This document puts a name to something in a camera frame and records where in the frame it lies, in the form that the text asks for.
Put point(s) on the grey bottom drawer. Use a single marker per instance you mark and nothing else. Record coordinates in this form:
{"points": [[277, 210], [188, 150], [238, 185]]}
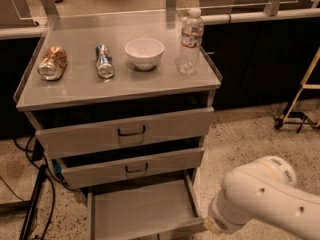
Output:
{"points": [[159, 207]]}

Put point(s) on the grey drawer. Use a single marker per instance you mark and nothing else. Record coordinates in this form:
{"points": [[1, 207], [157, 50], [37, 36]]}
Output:
{"points": [[115, 134], [120, 170], [159, 207]]}

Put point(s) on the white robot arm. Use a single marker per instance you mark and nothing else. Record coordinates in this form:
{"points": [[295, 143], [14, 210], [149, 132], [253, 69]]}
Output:
{"points": [[264, 190]]}

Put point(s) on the grey top drawer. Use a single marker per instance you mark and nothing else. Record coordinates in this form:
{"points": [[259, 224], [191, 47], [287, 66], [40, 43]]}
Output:
{"points": [[115, 134]]}

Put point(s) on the grey metal drawer cabinet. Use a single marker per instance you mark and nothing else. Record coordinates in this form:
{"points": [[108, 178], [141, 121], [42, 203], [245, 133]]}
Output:
{"points": [[80, 96]]}

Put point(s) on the grey middle drawer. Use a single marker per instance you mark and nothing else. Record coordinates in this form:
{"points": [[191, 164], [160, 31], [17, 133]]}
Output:
{"points": [[120, 170]]}

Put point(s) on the white ceramic bowl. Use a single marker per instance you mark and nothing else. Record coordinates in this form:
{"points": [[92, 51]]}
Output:
{"points": [[144, 53]]}

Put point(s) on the blue red soda can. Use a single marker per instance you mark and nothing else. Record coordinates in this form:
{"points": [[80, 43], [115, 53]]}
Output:
{"points": [[104, 64]]}

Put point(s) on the clear plastic water bottle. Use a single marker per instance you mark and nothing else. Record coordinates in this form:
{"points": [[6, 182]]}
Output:
{"points": [[191, 39]]}

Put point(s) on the gold crushed soda can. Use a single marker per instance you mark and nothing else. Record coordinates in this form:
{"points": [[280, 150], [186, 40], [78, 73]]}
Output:
{"points": [[53, 64]]}

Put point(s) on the black metal floor stand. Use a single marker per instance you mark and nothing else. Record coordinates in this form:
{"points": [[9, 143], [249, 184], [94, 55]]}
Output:
{"points": [[29, 207]]}

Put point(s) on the yellow wheeled cart frame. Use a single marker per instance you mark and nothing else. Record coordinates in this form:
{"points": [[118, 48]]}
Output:
{"points": [[290, 116]]}

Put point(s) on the white horizontal rail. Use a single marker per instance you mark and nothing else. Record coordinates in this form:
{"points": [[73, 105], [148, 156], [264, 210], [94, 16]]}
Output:
{"points": [[260, 16]]}

